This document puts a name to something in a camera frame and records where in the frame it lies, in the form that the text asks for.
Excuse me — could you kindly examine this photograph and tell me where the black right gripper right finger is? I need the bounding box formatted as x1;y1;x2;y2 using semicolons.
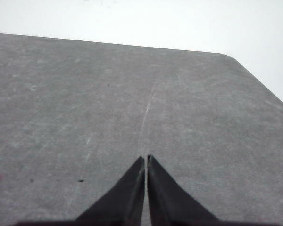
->
147;155;221;226

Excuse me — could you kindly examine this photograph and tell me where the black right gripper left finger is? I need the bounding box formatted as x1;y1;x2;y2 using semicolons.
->
76;157;145;226

